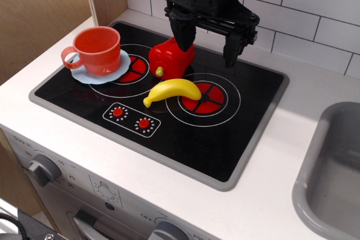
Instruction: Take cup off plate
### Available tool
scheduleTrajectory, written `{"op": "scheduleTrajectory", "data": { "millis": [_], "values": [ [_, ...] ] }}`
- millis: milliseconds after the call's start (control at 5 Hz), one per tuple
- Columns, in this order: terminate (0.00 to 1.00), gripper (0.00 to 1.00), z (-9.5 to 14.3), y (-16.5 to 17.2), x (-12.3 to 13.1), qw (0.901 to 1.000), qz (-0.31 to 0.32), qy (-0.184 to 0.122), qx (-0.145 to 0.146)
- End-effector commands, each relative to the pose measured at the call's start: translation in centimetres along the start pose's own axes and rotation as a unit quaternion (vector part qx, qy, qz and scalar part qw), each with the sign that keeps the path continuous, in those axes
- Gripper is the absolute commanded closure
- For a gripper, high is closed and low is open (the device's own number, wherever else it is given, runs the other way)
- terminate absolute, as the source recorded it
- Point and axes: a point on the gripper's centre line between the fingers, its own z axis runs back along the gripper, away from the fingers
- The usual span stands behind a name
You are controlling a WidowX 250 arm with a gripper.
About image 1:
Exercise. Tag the black metal bracket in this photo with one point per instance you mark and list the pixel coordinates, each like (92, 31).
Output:
(35, 229)

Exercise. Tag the grey oven door handle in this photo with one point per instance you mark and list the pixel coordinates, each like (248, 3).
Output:
(93, 228)

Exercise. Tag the grey toy sink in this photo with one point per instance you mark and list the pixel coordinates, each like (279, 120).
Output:
(326, 192)

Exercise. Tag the red toy bell pepper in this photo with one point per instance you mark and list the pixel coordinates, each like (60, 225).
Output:
(168, 61)

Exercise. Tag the black toy stovetop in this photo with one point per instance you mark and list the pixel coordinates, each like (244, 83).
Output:
(210, 140)

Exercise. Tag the grey timer knob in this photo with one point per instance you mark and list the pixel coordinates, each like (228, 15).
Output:
(43, 170)

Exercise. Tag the yellow toy banana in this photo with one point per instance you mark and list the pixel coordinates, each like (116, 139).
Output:
(172, 88)

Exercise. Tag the wooden side panel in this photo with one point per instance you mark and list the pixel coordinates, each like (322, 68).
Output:
(30, 27)

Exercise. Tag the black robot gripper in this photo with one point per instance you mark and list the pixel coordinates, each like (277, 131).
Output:
(225, 17)

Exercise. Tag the light blue scalloped plate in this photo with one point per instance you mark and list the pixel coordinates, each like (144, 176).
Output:
(83, 76)

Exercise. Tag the grey temperature knob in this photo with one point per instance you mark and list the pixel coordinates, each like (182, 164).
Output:
(167, 231)

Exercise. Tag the red plastic cup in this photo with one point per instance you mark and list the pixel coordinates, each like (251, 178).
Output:
(97, 49)

